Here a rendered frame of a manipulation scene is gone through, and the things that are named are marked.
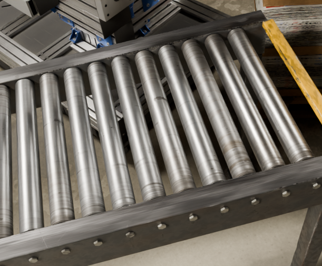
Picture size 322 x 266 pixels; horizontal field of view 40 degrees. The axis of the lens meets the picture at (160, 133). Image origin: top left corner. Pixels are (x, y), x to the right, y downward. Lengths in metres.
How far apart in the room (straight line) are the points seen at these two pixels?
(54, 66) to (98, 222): 0.49
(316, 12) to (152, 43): 0.69
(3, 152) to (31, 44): 1.29
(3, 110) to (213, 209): 0.58
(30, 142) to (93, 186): 0.21
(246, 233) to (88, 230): 0.96
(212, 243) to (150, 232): 0.83
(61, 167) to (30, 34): 1.46
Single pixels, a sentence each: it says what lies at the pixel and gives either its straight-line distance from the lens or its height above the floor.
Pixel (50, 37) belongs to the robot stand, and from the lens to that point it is 2.33.
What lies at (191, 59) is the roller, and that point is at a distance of 1.17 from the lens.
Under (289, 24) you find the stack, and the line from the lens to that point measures 1.71.
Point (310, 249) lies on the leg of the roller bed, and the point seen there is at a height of 0.43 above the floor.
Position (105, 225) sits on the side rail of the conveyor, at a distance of 0.90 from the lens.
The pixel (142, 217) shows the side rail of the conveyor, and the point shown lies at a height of 0.80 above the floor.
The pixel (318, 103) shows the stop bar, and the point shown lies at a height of 0.82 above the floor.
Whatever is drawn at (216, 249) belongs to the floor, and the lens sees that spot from 1.73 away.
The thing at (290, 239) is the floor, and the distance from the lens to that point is 1.77.
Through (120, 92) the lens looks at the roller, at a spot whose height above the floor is 0.79.
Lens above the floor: 1.58
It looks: 51 degrees down
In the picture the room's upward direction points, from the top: 10 degrees counter-clockwise
